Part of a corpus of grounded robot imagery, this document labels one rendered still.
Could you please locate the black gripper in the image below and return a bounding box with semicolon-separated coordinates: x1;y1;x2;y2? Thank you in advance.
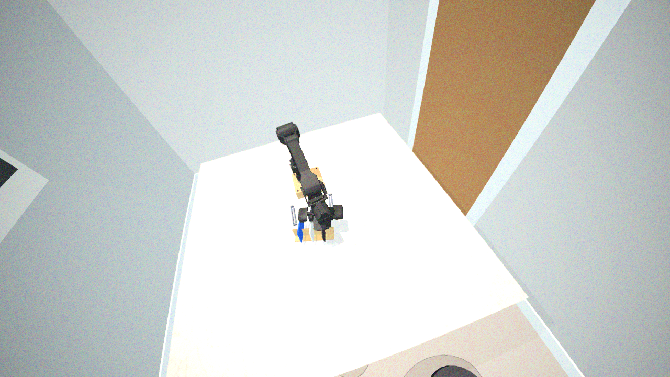
298;205;343;223

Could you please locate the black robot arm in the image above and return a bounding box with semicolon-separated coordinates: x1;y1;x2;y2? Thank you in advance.
275;122;333;231

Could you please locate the blue board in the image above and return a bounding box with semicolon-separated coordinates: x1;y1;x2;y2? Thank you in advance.
297;222;304;243

